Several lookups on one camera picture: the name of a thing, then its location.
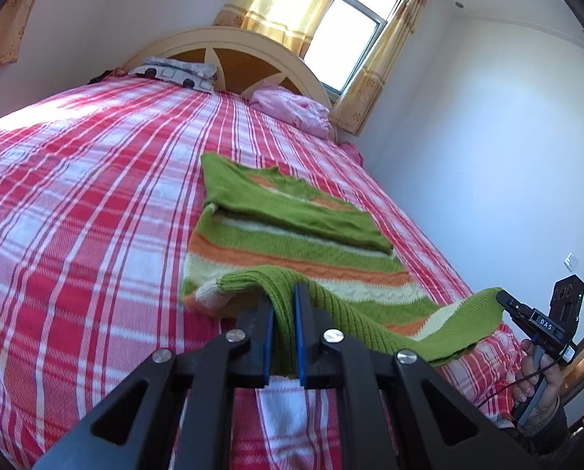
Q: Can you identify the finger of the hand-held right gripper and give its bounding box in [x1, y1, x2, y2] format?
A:
[496, 290, 536, 318]
[510, 314, 539, 340]

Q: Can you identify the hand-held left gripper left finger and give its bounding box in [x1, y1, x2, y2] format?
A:
[32, 298, 276, 470]

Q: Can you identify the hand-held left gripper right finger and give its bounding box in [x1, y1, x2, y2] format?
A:
[292, 283, 535, 470]

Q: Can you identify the green orange striped sweater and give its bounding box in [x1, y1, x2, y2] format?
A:
[181, 152, 506, 378]

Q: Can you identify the person's right forearm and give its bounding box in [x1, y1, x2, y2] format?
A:
[498, 396, 573, 457]

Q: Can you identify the person's right hand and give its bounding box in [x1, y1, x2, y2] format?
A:
[514, 340, 567, 420]

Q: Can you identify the pink cloth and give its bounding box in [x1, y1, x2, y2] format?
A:
[341, 142, 366, 165]

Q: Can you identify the bed with red plaid sheet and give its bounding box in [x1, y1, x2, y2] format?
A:
[0, 78, 533, 470]

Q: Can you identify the pink pillow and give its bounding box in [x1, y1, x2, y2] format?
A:
[249, 85, 331, 138]

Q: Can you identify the narrow yellow curtain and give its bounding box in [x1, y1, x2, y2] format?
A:
[328, 0, 430, 135]

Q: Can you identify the cream wooden headboard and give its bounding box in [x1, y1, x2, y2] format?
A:
[120, 27, 339, 143]

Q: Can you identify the grey patterned pillow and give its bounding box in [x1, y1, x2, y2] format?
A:
[128, 56, 219, 93]

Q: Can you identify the dark cloth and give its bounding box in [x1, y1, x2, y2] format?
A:
[89, 69, 126, 84]

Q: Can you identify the window behind headboard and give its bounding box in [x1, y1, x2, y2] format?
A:
[302, 0, 408, 96]

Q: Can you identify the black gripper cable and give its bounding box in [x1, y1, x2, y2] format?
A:
[475, 352, 567, 409]

